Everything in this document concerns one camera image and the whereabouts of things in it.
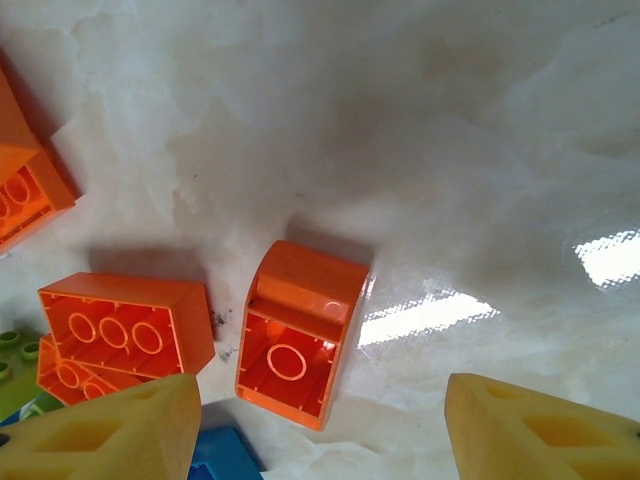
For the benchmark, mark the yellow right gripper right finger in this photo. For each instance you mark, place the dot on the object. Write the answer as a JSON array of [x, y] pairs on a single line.
[[500, 435]]

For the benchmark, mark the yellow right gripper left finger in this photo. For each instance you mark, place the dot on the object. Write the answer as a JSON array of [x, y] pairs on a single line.
[[100, 440]]

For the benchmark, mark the orange two-by-four lego brick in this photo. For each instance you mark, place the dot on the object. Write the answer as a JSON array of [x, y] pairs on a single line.
[[190, 320]]

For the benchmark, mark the green two-by-four lego brick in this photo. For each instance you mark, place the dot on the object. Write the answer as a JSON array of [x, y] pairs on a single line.
[[20, 390]]

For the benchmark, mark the blue two-by-four lego brick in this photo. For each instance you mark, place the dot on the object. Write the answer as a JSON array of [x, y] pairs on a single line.
[[220, 455]]

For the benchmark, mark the orange sloped lego brick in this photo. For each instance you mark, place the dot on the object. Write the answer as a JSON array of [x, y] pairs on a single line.
[[310, 275]]

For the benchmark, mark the large orange lego brick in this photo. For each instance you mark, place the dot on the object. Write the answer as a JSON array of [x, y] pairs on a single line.
[[50, 190]]

